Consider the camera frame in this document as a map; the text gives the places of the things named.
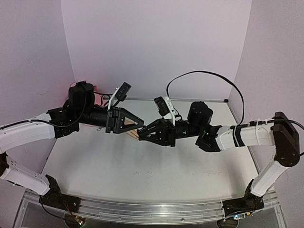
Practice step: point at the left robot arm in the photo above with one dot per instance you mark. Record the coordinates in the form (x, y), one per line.
(79, 108)

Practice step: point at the mannequin hand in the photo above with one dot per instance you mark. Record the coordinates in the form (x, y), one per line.
(132, 133)

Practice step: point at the pink hoodie sleeve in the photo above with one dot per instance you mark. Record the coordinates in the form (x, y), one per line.
(74, 84)

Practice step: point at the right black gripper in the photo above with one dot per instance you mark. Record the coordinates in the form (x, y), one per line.
(171, 132)

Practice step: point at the aluminium front rail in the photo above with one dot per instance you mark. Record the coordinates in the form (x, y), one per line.
(70, 211)

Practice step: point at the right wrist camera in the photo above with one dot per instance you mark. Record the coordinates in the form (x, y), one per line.
(166, 109)

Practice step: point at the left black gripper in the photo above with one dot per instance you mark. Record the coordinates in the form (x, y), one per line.
(116, 120)

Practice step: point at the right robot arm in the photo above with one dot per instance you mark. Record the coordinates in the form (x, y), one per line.
(278, 131)

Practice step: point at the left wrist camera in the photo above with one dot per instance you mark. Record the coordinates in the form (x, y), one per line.
(119, 95)

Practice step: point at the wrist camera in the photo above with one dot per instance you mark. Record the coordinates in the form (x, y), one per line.
(166, 109)
(119, 95)

